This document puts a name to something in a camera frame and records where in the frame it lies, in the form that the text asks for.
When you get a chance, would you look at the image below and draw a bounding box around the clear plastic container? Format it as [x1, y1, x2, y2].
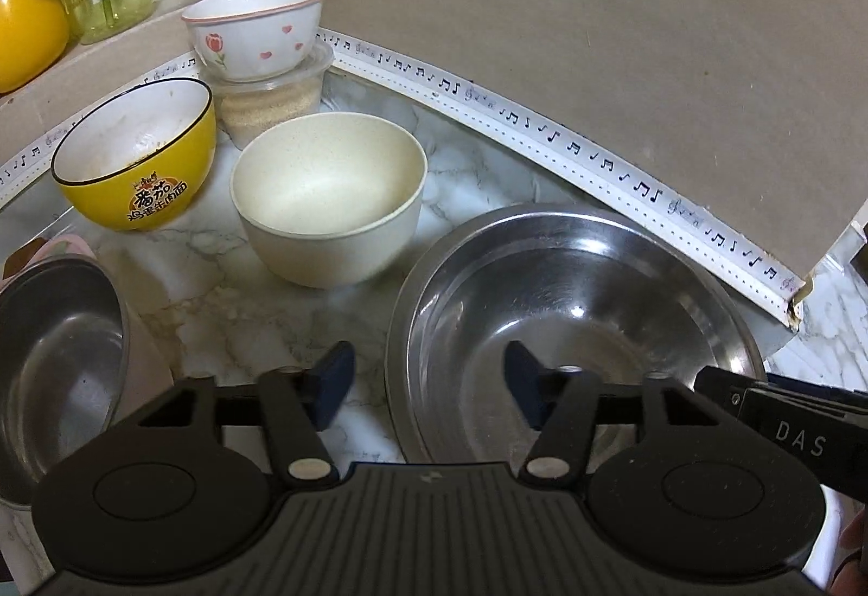
[207, 41, 335, 150]

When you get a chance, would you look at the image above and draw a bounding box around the cream bowl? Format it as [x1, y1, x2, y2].
[229, 114, 428, 290]

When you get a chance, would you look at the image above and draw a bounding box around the pink steel-lined cup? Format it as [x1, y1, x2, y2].
[0, 233, 174, 509]

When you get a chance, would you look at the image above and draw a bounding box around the yellow mug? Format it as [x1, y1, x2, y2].
[0, 0, 72, 95]

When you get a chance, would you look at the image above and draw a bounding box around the person's right hand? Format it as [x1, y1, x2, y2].
[837, 504, 868, 593]

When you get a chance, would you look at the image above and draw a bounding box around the music note tape strip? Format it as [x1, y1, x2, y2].
[0, 27, 805, 332]

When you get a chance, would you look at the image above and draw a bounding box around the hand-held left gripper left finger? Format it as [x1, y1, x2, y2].
[132, 340, 357, 492]

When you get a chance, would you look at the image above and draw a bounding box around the yellow printed bowl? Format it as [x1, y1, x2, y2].
[50, 77, 218, 233]

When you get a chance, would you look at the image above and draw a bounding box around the stainless steel bowl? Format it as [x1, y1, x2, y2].
[385, 204, 770, 468]

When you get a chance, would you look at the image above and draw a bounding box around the white floral bowl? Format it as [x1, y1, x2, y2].
[181, 0, 328, 84]

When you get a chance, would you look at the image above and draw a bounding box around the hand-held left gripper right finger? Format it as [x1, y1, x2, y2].
[505, 340, 713, 492]

